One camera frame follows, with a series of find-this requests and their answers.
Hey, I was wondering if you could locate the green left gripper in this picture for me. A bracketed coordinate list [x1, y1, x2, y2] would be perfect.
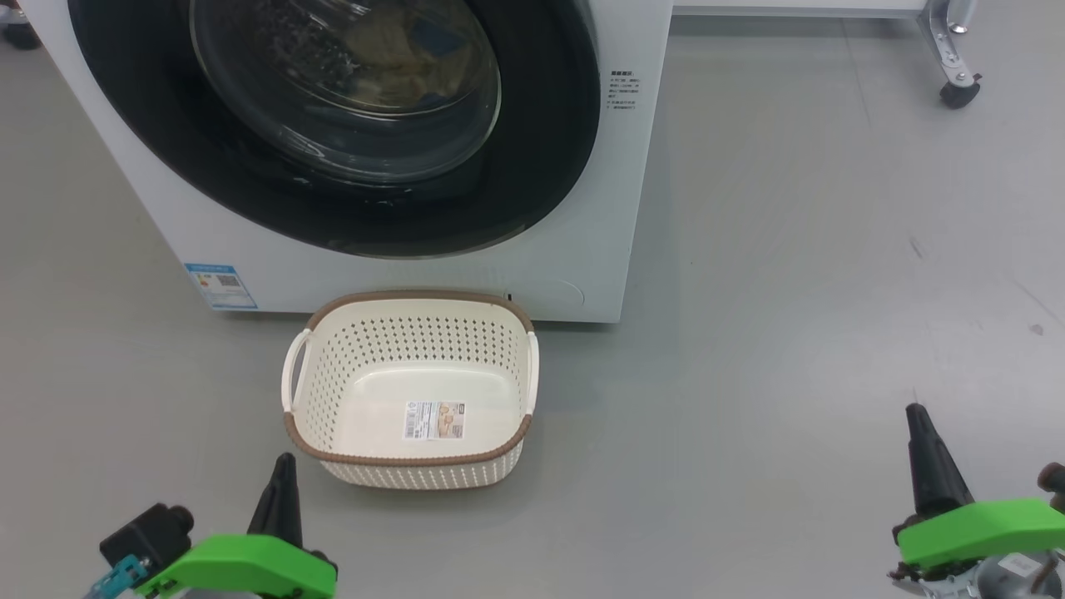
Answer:
[133, 453, 339, 599]

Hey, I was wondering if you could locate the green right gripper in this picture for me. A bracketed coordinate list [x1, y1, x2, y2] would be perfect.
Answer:
[894, 403, 1065, 576]

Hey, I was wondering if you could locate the black round washer door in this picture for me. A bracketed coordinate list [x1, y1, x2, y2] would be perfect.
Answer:
[67, 0, 602, 259]

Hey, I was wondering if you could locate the cream garment with blue patches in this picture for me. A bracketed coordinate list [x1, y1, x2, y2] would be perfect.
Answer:
[337, 4, 475, 97]

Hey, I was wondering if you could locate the cream perforated laundry basket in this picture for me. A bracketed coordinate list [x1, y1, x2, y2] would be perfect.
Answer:
[281, 290, 540, 490]

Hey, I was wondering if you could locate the basket product label sticker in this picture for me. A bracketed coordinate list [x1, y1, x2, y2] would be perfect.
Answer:
[404, 400, 467, 442]

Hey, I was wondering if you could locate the white front-load washing machine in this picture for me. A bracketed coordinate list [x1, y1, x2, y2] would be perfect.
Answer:
[17, 0, 675, 324]

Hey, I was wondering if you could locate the blue energy label sticker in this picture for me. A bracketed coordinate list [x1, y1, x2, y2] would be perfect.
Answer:
[184, 263, 259, 311]

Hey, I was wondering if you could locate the metal caster wheel leg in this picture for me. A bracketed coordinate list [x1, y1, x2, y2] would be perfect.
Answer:
[672, 0, 984, 109]

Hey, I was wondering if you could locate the black text instruction label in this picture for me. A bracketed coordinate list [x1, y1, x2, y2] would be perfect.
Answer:
[607, 70, 640, 111]

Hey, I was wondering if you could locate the black caster wheel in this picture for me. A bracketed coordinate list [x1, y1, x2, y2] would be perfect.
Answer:
[0, 4, 42, 51]

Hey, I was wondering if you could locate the teal left camera connector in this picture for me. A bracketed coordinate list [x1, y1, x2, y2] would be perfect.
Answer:
[83, 556, 151, 599]

